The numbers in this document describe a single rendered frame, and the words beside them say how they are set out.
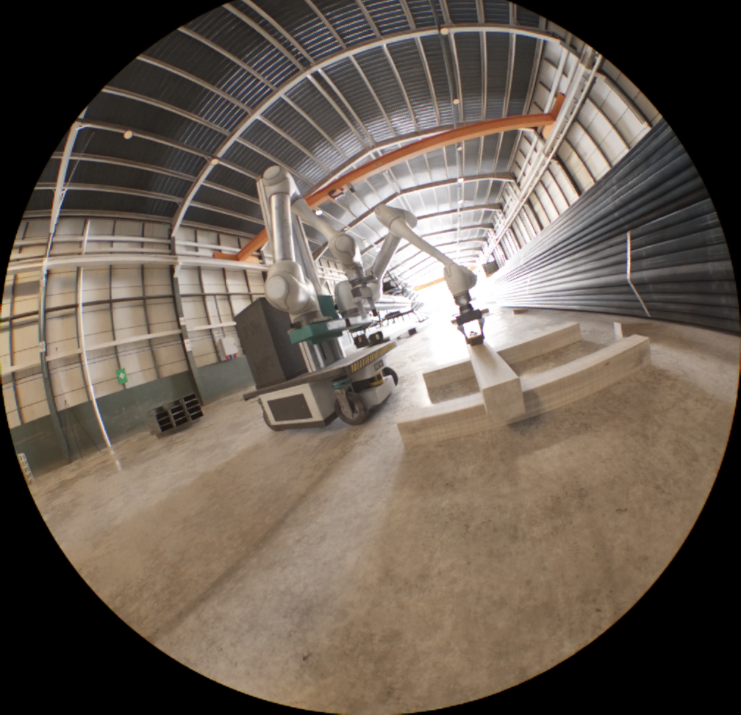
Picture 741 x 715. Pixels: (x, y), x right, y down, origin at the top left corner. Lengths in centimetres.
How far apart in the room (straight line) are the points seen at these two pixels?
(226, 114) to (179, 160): 249
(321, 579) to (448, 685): 32
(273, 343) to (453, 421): 103
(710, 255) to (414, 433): 133
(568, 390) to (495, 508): 45
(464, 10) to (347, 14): 370
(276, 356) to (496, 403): 114
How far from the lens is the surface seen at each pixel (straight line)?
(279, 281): 93
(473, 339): 112
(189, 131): 1041
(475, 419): 77
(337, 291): 156
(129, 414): 913
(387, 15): 1006
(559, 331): 143
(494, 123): 1078
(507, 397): 61
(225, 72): 983
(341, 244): 95
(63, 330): 995
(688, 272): 121
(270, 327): 139
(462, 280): 111
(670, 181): 138
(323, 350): 148
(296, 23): 979
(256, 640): 55
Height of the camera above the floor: 41
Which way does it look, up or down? 2 degrees down
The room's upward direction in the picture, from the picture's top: 19 degrees counter-clockwise
